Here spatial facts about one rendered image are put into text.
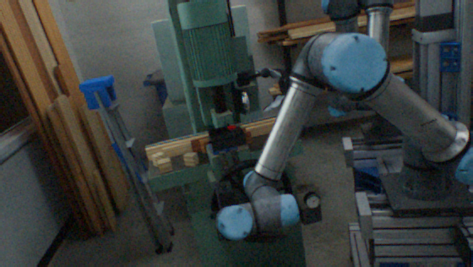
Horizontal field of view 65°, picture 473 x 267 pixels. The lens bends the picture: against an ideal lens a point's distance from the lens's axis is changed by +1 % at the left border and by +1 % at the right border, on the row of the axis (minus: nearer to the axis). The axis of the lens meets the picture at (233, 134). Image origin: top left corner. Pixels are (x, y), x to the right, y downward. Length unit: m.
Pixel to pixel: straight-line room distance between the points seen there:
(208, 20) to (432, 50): 0.73
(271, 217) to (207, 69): 0.68
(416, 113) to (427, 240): 0.50
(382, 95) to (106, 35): 3.31
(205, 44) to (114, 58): 2.62
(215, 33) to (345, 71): 0.68
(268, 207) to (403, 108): 0.38
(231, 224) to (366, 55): 0.46
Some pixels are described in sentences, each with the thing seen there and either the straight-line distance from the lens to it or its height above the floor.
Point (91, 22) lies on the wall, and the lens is 3.93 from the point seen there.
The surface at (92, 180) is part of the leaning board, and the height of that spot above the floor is 0.42.
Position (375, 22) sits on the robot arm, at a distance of 1.42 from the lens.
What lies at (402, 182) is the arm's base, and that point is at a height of 0.85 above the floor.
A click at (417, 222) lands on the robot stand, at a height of 0.74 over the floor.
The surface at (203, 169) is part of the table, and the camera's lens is 1.37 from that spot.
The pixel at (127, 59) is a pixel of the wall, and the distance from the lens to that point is 3.89.
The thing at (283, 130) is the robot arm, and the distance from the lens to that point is 0.94.
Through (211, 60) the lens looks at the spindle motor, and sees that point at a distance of 1.36.
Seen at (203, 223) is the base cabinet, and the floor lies 0.66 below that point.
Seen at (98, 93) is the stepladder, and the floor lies 1.10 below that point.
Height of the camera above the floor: 1.45
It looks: 20 degrees down
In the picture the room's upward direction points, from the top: 10 degrees counter-clockwise
